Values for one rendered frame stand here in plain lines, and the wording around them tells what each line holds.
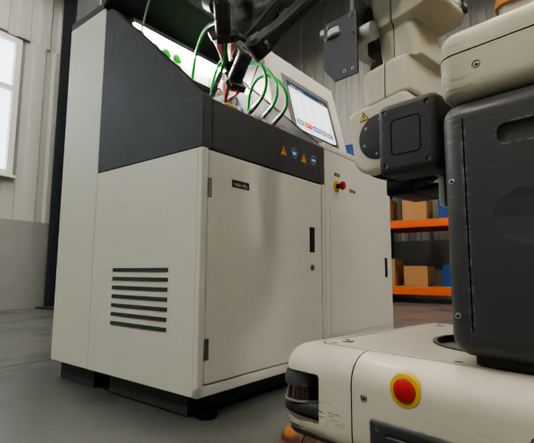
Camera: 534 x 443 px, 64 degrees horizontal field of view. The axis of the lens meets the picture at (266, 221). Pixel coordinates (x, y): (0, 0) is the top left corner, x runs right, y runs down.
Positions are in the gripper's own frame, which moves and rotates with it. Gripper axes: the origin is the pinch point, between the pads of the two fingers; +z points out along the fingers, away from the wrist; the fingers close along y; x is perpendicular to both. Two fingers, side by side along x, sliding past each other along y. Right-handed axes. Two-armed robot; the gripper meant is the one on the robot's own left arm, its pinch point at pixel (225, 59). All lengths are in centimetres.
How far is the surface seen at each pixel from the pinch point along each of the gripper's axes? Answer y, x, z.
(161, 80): 24.4, 12.9, -0.2
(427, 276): -306, -183, 418
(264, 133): -7.2, 26.5, 17.4
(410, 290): -275, -173, 428
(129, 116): 37.5, 8.3, 13.3
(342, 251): -39, 36, 76
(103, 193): 53, 18, 38
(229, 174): 9, 45, 19
